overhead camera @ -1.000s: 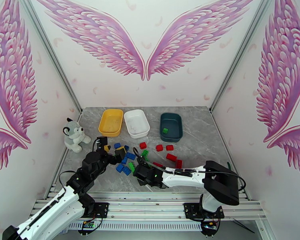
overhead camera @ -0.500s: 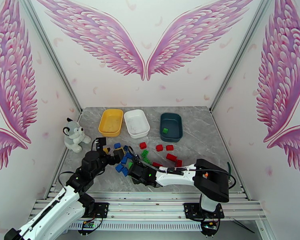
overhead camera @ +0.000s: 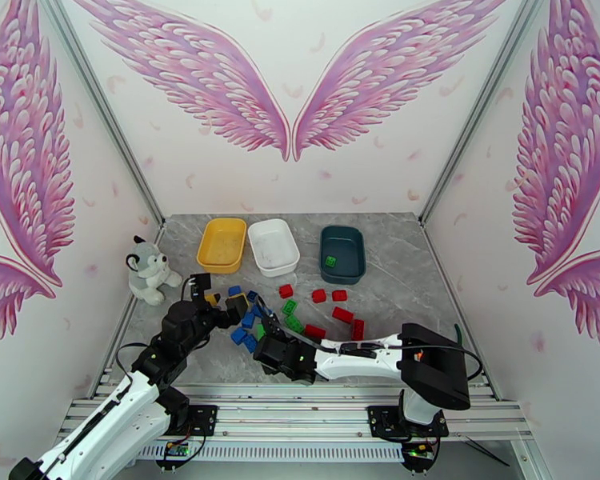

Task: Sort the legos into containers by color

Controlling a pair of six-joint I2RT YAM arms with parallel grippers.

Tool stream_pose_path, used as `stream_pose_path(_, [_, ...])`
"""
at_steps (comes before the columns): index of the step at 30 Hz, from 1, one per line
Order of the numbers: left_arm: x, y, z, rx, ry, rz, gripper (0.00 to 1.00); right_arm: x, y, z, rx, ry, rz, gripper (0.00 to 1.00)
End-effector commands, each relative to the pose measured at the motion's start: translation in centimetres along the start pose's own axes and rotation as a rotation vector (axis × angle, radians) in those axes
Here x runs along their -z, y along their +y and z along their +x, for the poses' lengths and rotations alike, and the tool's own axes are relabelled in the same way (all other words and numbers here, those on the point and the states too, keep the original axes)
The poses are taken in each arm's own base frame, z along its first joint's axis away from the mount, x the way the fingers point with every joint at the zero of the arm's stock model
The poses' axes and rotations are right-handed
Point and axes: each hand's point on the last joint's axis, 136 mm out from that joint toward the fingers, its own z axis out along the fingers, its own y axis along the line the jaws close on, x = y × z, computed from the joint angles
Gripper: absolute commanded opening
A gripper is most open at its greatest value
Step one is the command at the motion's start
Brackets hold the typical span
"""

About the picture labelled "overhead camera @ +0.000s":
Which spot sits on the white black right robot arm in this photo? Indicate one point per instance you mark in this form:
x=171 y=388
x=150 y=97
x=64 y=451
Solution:
x=360 y=366

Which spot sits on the aluminium frame post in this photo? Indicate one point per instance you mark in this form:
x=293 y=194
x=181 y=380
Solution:
x=491 y=93
x=95 y=93

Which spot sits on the yellow lego brick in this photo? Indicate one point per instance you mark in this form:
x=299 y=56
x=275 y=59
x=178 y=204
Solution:
x=211 y=297

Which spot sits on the green circuit board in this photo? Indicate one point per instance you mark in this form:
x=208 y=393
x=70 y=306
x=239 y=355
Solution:
x=177 y=449
x=419 y=451

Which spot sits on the yellow plastic container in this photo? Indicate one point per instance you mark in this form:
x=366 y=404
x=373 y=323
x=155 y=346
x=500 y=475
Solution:
x=222 y=246

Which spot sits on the long green lego brick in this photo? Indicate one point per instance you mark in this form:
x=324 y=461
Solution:
x=260 y=331
x=294 y=323

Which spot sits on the dark teal plastic container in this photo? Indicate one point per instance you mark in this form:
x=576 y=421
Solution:
x=347 y=243

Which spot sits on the small green lego brick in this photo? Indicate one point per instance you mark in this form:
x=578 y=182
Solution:
x=289 y=307
x=331 y=261

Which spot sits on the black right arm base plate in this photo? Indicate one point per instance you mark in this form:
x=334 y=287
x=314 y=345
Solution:
x=380 y=418

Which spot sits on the aluminium rail base frame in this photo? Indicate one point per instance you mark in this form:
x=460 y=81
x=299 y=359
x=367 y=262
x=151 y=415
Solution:
x=290 y=413

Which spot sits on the grey white husky plush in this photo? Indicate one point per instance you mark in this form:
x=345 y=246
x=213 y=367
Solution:
x=147 y=273

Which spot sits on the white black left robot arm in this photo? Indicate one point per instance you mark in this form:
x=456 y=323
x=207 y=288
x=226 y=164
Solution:
x=105 y=428

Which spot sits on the white plastic container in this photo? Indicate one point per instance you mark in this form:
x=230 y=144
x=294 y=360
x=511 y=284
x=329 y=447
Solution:
x=275 y=238

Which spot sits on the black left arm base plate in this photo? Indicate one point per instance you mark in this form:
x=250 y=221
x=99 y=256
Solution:
x=205 y=418

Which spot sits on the black tweezers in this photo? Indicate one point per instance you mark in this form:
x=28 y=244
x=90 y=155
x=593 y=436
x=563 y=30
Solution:
x=487 y=451

